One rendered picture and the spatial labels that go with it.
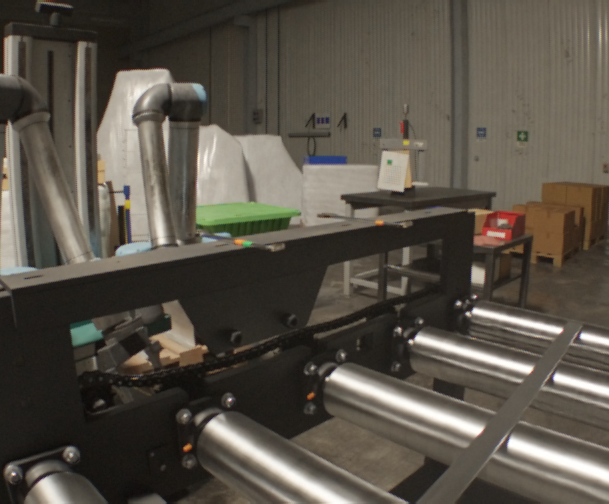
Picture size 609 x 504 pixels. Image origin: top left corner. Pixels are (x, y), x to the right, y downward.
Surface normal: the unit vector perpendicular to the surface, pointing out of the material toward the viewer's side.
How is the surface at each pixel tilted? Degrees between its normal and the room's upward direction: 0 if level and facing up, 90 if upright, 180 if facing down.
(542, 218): 90
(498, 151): 90
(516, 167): 90
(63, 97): 90
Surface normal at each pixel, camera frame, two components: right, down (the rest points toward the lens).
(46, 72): 0.81, 0.11
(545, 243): -0.68, 0.15
